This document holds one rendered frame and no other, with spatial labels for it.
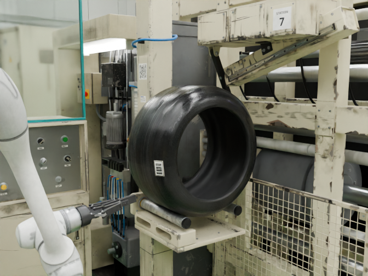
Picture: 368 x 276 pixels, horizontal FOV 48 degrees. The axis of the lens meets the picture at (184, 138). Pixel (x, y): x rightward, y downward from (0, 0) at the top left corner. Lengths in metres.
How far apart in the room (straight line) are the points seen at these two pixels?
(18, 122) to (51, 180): 1.07
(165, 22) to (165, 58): 0.17
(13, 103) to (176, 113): 0.68
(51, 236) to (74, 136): 0.94
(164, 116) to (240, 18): 0.56
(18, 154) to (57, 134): 0.94
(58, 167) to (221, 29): 1.05
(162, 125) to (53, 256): 0.60
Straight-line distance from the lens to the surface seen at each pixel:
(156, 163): 1.55
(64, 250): 1.35
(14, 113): 1.10
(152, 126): 1.58
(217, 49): 2.06
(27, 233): 1.46
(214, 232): 1.85
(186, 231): 1.68
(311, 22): 1.69
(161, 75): 1.94
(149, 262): 2.11
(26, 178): 1.25
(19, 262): 2.18
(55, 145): 2.13
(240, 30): 1.82
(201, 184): 2.00
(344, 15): 1.70
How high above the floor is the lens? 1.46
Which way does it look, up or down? 8 degrees down
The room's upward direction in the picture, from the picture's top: straight up
